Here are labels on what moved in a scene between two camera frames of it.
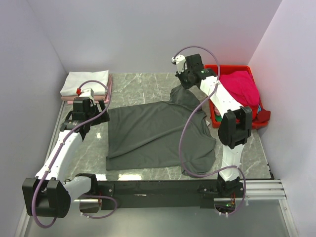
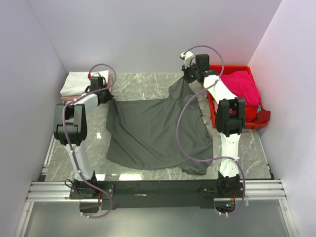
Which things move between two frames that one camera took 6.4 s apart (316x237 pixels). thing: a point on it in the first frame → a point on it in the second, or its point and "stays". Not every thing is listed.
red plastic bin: x=219 y=69 stays
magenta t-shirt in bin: x=242 y=86 stays
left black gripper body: x=94 y=112 → x=107 y=96
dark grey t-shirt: x=147 y=136 stays
